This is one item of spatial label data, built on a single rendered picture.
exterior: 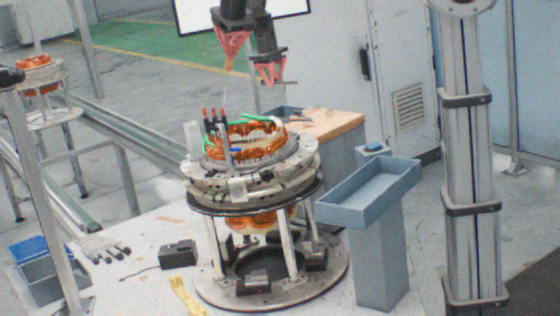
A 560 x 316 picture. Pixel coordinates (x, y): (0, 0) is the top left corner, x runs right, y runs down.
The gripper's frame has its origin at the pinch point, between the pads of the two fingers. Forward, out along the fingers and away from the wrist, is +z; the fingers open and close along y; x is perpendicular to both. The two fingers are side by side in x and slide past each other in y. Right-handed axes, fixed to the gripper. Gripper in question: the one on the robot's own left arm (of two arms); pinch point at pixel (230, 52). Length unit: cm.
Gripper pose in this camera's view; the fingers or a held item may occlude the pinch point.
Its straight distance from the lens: 141.9
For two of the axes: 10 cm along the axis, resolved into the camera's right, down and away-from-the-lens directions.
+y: 4.8, 5.5, -6.8
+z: -1.0, 8.0, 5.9
